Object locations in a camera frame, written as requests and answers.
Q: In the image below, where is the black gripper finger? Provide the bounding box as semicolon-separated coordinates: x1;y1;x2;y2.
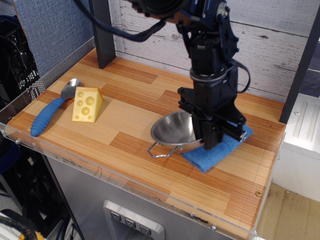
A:
191;113;203;140
202;121;224;150

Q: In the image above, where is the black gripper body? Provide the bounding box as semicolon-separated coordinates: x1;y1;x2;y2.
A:
178;66;247;129

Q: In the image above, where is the metal bowl with handles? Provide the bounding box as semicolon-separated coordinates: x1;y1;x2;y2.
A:
148;110;203;159

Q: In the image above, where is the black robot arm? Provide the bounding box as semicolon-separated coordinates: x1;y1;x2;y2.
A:
132;0;246;150

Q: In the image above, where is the blue cloth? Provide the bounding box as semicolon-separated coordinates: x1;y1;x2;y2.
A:
181;135;244;173

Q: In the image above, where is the white ribbed side unit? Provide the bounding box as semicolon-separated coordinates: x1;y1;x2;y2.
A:
272;93;320;202

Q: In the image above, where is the yellow toy cheese wedge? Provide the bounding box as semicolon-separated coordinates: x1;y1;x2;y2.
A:
71;86;103;123

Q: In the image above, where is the silver dispenser panel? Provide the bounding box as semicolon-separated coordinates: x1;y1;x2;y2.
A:
103;199;166;240

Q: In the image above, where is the black plastic crate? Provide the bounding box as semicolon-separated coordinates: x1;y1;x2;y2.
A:
0;14;40;95

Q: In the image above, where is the clear acrylic table guard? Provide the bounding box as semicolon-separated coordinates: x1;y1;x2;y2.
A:
0;50;285;240

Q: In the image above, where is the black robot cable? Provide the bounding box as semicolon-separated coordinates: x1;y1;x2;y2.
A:
72;0;168;43

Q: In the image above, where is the dark grey right post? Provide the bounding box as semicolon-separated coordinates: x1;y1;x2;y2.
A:
279;8;320;124

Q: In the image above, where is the dark grey post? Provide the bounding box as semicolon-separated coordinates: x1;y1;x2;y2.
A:
279;8;320;124
89;0;116;69

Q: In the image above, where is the dark grey left post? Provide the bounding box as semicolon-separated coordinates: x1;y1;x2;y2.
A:
89;0;116;69

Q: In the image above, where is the blue handled metal spoon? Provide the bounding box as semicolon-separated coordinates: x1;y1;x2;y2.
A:
30;78;82;137

